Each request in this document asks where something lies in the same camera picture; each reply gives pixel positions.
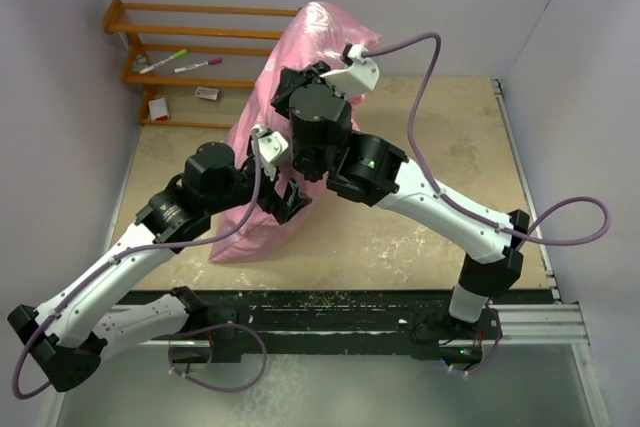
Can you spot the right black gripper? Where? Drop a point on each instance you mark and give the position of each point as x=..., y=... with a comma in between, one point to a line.
x=291, y=78

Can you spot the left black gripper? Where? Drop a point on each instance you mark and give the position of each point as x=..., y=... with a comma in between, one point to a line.
x=282, y=208

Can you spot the pink satin pillowcase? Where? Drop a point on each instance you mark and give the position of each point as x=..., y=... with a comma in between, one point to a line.
x=318, y=32

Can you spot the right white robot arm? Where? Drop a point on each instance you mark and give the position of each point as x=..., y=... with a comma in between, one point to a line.
x=364, y=168

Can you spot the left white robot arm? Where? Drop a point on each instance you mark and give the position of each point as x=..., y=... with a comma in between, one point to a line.
x=69, y=335

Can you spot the small white card packet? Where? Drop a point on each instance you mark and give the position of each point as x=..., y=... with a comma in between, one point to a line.
x=207, y=93

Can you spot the magenta capped marker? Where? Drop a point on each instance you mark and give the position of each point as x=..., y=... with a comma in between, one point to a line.
x=195, y=66

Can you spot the green capped marker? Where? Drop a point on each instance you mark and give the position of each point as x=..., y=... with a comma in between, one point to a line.
x=162, y=62

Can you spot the white red eraser box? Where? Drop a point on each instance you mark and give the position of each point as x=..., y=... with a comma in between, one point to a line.
x=158, y=109

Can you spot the wooden shelf rack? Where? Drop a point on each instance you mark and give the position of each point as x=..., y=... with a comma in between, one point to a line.
x=243, y=36

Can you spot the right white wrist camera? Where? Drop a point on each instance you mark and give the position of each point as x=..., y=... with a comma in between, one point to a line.
x=359, y=76

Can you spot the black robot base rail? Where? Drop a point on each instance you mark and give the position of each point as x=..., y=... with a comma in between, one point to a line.
x=414, y=323

